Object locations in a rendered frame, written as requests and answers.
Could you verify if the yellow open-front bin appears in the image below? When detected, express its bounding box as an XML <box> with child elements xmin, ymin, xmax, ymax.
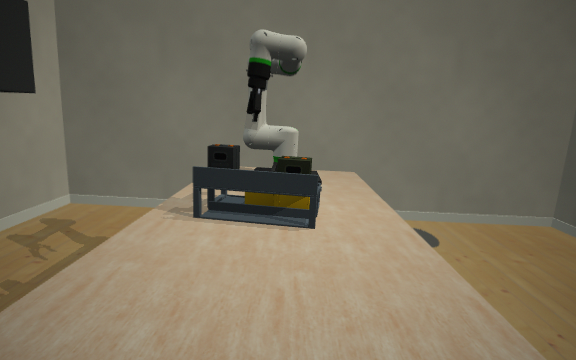
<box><xmin>245</xmin><ymin>192</ymin><xmax>278</xmax><ymax>207</ymax></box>
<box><xmin>278</xmin><ymin>195</ymin><xmax>310</xmax><ymax>209</ymax></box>

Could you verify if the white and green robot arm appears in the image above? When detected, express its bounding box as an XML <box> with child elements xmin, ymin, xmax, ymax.
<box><xmin>243</xmin><ymin>30</ymin><xmax>307</xmax><ymax>172</ymax></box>

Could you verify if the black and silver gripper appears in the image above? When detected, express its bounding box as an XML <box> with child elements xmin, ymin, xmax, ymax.
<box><xmin>245</xmin><ymin>78</ymin><xmax>266</xmax><ymax>130</ymax></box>

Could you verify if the dark grey case with orange patches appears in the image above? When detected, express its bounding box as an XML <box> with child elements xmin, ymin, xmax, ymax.
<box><xmin>208</xmin><ymin>144</ymin><xmax>240</xmax><ymax>169</ymax></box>

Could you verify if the dark green case with orange latches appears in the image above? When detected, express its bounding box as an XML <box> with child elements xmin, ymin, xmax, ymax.
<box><xmin>277</xmin><ymin>156</ymin><xmax>312</xmax><ymax>174</ymax></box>

